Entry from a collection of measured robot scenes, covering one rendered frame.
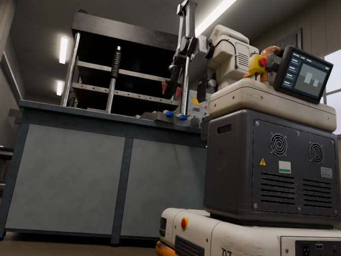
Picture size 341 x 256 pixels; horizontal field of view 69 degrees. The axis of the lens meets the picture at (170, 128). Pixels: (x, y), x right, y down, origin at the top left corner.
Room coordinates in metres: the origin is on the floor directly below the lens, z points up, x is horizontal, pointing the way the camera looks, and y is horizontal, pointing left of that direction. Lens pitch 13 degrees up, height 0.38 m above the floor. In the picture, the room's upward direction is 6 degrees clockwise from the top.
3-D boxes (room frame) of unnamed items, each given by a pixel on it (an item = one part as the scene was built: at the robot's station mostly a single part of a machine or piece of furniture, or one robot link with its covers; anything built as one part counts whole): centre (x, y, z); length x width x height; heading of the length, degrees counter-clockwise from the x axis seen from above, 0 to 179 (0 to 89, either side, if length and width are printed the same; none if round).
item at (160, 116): (1.85, 0.10, 0.85); 0.50 x 0.26 x 0.11; 29
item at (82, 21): (2.75, 0.53, 1.75); 1.30 x 0.84 x 0.61; 102
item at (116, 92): (2.80, 0.54, 1.26); 1.10 x 0.74 x 0.05; 102
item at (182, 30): (1.52, -0.02, 1.40); 0.11 x 0.06 x 0.43; 114
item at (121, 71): (2.81, 0.55, 1.51); 1.10 x 0.70 x 0.05; 102
